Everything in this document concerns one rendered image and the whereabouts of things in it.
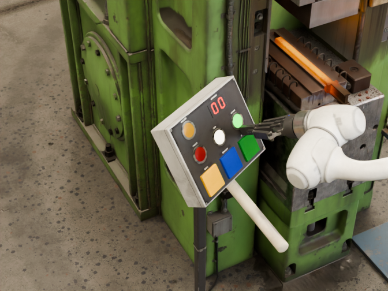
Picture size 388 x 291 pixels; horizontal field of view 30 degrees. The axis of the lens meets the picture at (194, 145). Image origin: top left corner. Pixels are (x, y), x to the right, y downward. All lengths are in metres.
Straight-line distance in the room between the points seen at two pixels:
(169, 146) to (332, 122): 0.48
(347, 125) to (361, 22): 0.86
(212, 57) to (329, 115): 0.58
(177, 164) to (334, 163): 0.49
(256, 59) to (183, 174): 0.60
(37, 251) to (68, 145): 0.75
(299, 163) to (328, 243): 1.33
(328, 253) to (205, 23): 1.34
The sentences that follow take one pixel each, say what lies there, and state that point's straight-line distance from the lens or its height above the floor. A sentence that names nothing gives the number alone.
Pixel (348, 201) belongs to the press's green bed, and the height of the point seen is 0.39.
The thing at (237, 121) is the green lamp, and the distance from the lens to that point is 2.32.
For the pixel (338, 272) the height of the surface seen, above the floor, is 0.00.
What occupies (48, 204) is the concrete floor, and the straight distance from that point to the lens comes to 3.65.
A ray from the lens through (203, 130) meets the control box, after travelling 2.21.
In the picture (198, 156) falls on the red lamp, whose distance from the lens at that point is 2.19.
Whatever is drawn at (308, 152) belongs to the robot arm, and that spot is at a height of 1.27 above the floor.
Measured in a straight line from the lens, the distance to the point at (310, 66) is 2.74.
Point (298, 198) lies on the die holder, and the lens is 2.87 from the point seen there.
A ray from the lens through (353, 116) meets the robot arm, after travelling 2.03.
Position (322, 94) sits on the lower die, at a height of 0.97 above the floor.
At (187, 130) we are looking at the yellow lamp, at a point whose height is 1.17.
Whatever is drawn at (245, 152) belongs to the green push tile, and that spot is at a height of 1.01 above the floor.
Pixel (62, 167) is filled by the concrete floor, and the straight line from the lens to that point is 3.84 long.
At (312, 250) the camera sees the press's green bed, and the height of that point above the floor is 0.15.
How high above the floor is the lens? 2.55
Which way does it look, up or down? 41 degrees down
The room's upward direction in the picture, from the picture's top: 1 degrees counter-clockwise
